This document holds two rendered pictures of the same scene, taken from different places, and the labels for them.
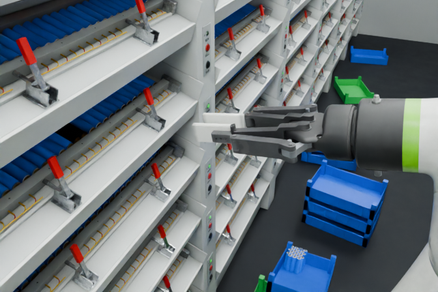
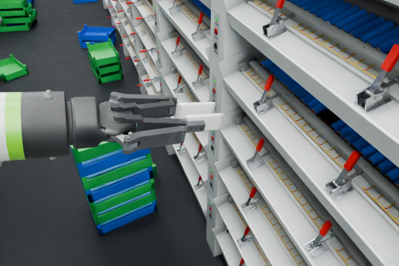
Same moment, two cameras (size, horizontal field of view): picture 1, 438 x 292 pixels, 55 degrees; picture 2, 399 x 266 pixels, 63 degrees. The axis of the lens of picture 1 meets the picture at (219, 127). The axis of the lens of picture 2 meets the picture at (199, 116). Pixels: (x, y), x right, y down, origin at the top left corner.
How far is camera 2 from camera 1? 92 cm
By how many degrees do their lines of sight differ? 100
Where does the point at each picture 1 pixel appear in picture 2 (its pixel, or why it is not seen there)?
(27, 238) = (246, 90)
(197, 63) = not seen: outside the picture
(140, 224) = (285, 214)
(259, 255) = not seen: outside the picture
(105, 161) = (295, 135)
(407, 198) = not seen: outside the picture
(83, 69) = (308, 50)
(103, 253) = (270, 179)
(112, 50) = (342, 70)
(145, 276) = (281, 258)
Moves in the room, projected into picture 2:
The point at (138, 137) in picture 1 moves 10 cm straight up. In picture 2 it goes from (321, 168) to (334, 127)
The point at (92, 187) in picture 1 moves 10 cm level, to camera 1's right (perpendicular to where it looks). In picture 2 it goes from (271, 122) to (243, 143)
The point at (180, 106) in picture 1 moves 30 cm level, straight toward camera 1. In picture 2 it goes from (379, 241) to (221, 155)
